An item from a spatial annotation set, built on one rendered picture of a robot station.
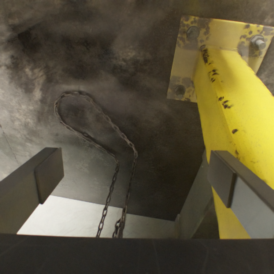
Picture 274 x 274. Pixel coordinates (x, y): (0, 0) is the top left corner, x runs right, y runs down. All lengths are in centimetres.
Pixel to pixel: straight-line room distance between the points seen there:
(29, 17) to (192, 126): 60
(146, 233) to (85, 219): 34
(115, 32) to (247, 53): 35
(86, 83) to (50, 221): 79
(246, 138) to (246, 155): 3
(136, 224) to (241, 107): 99
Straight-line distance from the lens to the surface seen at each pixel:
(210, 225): 63
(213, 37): 58
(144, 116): 69
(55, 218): 121
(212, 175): 16
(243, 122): 28
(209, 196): 68
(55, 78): 72
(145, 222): 121
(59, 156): 17
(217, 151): 17
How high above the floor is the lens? 57
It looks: 49 degrees down
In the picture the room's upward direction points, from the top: 167 degrees counter-clockwise
